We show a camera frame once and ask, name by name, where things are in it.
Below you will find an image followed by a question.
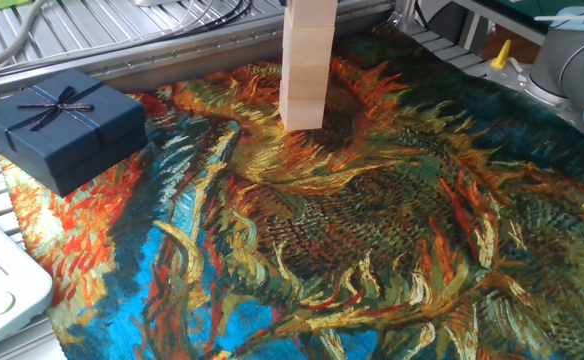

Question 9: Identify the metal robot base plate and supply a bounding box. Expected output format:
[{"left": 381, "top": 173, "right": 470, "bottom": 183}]
[{"left": 486, "top": 58, "right": 584, "bottom": 146}]

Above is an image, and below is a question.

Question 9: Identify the sunflower painting cloth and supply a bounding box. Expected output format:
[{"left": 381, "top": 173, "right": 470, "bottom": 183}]
[{"left": 0, "top": 22, "right": 584, "bottom": 360}]

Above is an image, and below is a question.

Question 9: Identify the navy gift box with ribbon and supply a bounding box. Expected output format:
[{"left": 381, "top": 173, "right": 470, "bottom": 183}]
[{"left": 0, "top": 68, "right": 149, "bottom": 198}]

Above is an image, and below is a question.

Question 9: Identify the white plastic device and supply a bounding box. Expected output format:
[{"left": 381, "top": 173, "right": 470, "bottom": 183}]
[{"left": 0, "top": 203, "right": 56, "bottom": 359}]

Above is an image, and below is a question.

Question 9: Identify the grey corrugated hose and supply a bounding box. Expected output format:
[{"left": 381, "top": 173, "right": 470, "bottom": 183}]
[{"left": 0, "top": 0, "right": 51, "bottom": 80}]

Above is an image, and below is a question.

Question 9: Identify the yellow plastic handle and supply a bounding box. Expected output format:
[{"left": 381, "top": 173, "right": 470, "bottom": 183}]
[{"left": 490, "top": 38, "right": 513, "bottom": 70}]

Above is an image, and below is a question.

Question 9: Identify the black cable bundle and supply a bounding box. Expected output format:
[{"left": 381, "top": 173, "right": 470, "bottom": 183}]
[{"left": 136, "top": 0, "right": 253, "bottom": 46}]

